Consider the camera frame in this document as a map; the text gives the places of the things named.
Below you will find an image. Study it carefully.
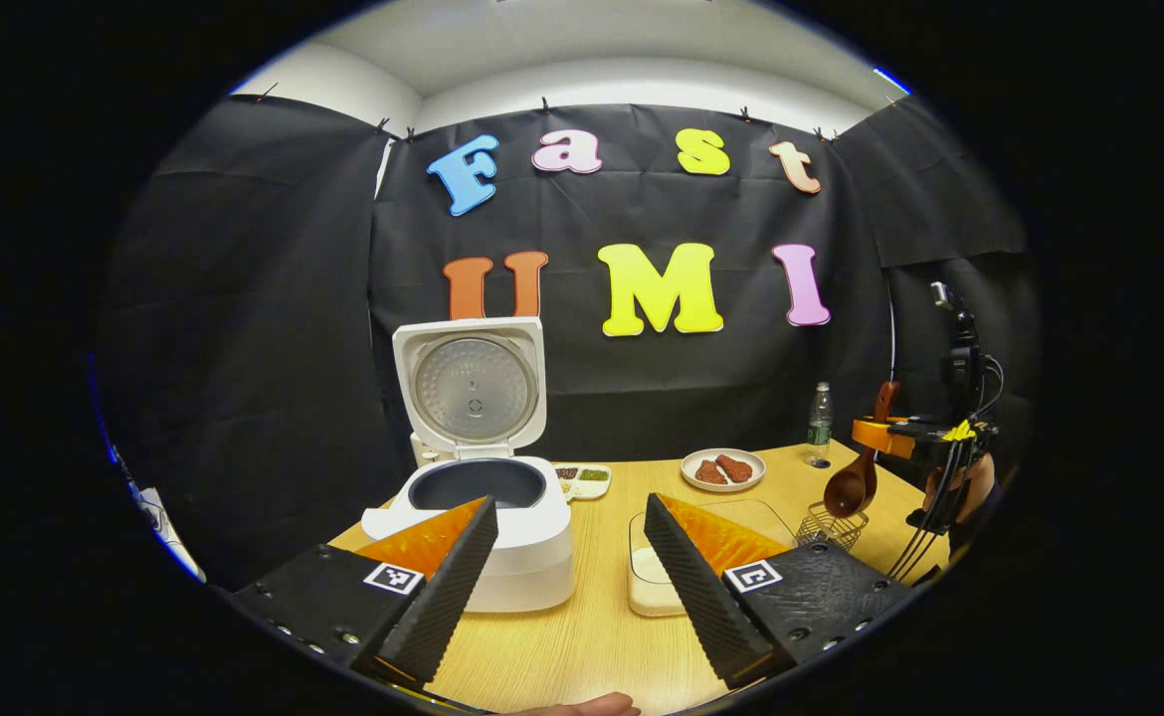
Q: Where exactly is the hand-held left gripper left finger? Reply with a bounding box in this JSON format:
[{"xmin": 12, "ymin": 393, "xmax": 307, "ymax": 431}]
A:
[{"xmin": 229, "ymin": 495, "xmax": 499, "ymax": 687}]

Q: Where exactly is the metal wire chopstick holder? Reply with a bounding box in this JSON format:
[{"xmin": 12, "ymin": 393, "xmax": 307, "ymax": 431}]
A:
[{"xmin": 794, "ymin": 500, "xmax": 870, "ymax": 553}]

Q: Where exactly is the brown wooden spoon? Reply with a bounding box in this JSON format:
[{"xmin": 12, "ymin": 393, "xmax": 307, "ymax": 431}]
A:
[{"xmin": 823, "ymin": 381, "xmax": 901, "ymax": 519}]

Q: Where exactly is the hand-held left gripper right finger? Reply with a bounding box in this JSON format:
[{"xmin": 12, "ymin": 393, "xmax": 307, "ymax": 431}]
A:
[{"xmin": 644, "ymin": 492, "xmax": 916, "ymax": 689}]

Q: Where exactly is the black backdrop cloth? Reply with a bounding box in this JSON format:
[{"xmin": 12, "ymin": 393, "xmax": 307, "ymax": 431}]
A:
[{"xmin": 95, "ymin": 94, "xmax": 1041, "ymax": 588}]

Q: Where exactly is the white rice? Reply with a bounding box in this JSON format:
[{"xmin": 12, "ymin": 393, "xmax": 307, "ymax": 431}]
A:
[{"xmin": 632, "ymin": 545, "xmax": 687, "ymax": 610}]

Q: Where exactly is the round white plate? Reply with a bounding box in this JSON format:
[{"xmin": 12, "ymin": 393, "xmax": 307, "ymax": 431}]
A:
[{"xmin": 680, "ymin": 447, "xmax": 767, "ymax": 493}]

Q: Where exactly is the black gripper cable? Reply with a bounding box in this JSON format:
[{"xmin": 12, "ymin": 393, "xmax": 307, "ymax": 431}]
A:
[{"xmin": 885, "ymin": 438, "xmax": 981, "ymax": 583}]

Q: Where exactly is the white rice cooker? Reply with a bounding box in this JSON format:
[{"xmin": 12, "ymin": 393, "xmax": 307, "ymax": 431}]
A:
[{"xmin": 361, "ymin": 316, "xmax": 576, "ymax": 613}]

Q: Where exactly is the clear water bottle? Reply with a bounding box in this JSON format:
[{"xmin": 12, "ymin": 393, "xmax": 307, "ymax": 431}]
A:
[{"xmin": 807, "ymin": 382, "xmax": 834, "ymax": 464}]

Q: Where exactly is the white divided grain dish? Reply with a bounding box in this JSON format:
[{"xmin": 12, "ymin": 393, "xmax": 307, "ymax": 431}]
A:
[{"xmin": 554, "ymin": 463, "xmax": 613, "ymax": 500}]

